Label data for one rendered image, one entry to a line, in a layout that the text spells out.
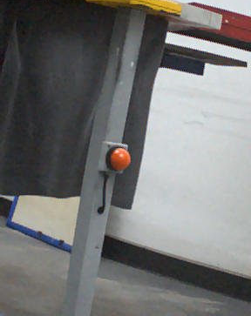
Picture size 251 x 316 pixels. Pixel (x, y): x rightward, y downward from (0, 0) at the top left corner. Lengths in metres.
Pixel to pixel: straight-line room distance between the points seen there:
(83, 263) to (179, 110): 2.98
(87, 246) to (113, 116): 0.23
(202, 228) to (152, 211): 0.34
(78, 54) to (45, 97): 0.11
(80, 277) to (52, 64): 0.47
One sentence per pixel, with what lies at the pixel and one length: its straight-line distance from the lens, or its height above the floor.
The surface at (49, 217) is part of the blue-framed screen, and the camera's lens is 5.24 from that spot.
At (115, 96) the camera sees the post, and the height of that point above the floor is 0.75.
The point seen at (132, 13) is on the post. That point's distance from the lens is 1.90.
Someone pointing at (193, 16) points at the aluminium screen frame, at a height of 0.96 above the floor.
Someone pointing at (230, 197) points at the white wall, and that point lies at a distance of 4.57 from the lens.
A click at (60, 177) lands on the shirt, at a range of 2.22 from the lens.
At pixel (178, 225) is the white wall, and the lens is 4.79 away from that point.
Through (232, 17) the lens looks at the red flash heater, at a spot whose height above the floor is 1.08.
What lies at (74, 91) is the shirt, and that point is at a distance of 2.20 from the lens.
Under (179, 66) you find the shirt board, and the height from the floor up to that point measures 0.89.
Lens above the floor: 0.75
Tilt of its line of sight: 3 degrees down
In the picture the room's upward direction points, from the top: 11 degrees clockwise
